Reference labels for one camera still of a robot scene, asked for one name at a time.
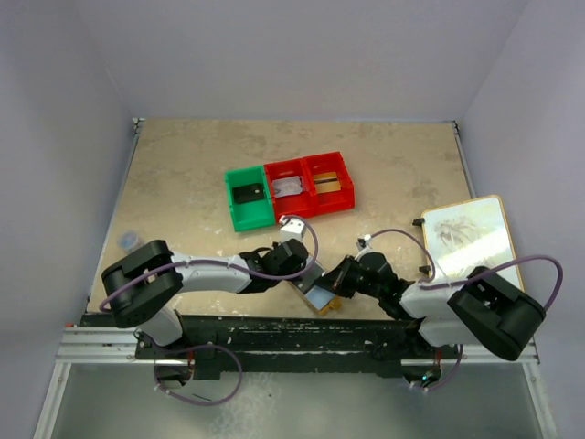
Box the green plastic bin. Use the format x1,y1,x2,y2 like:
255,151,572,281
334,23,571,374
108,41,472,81
224,166,275,232

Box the red bin with silver card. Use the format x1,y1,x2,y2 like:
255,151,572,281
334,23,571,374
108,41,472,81
264,158,317,221

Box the red bin with gold card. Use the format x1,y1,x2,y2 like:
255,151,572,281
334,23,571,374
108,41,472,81
303,151,356,215

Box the white board with wooden frame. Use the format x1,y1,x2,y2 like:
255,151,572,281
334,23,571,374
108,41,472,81
409,195,516,300

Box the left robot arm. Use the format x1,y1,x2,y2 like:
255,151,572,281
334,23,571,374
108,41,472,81
99,239,314,347

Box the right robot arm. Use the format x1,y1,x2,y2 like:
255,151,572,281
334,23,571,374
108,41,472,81
315,252,546,361

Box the silver card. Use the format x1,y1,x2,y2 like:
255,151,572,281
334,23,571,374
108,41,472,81
271,176,304,198

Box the gold card with black stripe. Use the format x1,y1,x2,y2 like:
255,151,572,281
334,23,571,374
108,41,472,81
313,172,342,194

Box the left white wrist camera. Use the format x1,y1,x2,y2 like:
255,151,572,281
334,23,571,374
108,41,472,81
279,216,306,241

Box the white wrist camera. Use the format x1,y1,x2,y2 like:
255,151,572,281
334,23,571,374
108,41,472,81
279,216,306,241
356,234,373,261

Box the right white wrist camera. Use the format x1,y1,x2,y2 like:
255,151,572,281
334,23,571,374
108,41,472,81
356,234,373,261

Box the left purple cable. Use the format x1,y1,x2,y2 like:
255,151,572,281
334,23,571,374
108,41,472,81
98,214,320,406

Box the purple cable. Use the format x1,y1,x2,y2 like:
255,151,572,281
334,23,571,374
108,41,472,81
98,214,320,406
358,228,565,394

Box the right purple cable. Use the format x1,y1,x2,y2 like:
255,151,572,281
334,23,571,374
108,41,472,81
358,228,565,394

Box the aluminium frame rail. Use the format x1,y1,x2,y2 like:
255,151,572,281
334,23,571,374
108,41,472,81
56,326,136,364

